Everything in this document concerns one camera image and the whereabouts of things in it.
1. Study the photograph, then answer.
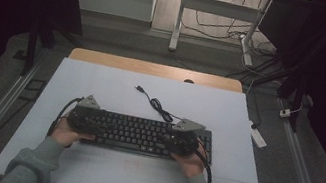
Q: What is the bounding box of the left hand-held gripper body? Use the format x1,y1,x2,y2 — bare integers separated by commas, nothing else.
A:
64,90,111,139

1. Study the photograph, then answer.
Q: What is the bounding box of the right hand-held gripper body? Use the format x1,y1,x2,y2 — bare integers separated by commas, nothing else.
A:
160,115,208,160

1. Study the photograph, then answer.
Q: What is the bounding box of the black computer keyboard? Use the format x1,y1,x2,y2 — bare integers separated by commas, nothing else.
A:
78,106,218,168

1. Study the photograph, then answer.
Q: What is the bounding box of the person's left hand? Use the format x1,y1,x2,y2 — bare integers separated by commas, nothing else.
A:
48,115,99,153

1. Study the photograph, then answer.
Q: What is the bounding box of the person's right hand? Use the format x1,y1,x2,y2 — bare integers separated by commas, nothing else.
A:
166,139,210,182

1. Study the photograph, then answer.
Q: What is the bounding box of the white power strip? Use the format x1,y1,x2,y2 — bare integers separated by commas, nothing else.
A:
246,120,272,150

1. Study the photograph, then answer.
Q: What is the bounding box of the black metal stand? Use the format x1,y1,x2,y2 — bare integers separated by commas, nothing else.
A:
19,11,46,79
270,58,313,134

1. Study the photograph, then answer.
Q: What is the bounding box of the small white box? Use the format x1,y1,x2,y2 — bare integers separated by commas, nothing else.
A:
278,107,293,120

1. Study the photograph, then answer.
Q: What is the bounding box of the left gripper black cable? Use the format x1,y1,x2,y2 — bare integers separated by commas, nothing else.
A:
46,92,85,142

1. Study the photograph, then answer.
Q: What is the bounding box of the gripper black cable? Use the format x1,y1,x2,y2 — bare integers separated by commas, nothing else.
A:
46,92,85,142
189,139,220,183

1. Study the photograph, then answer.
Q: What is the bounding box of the black keyboard cable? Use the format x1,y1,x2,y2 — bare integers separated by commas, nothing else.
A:
129,85,190,127

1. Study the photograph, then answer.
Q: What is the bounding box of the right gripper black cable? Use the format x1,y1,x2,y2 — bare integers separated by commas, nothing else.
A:
189,139,220,183

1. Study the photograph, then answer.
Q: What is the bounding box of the tangle of floor cables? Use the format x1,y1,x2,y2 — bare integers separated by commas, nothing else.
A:
178,0,287,60

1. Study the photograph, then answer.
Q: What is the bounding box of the white desk frame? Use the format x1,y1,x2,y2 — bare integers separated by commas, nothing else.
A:
167,0,273,69

